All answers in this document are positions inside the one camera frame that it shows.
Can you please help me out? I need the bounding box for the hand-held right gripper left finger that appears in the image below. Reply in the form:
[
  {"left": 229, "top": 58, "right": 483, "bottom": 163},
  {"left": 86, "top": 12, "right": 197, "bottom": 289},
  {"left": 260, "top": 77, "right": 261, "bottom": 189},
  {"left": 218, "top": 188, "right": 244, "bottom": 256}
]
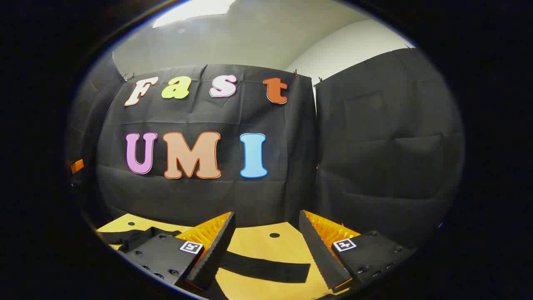
[{"left": 118, "top": 211, "right": 236, "bottom": 291}]

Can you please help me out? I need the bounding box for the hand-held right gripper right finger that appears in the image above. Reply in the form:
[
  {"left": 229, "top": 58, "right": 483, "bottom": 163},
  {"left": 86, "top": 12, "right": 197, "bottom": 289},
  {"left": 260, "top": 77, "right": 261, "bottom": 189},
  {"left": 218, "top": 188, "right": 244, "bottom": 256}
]
[{"left": 298, "top": 210, "right": 417, "bottom": 293}]

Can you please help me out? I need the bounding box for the black knit garment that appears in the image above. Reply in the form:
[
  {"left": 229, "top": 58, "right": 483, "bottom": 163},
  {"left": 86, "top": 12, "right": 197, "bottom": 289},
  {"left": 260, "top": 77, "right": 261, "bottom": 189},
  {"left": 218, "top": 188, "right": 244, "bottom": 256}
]
[{"left": 98, "top": 227, "right": 311, "bottom": 300}]

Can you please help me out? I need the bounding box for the black backdrop cloth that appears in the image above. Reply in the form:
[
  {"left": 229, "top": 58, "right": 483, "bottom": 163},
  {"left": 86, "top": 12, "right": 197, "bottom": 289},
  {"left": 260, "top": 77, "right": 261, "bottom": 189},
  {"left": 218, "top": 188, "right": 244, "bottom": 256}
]
[{"left": 67, "top": 47, "right": 465, "bottom": 250}]

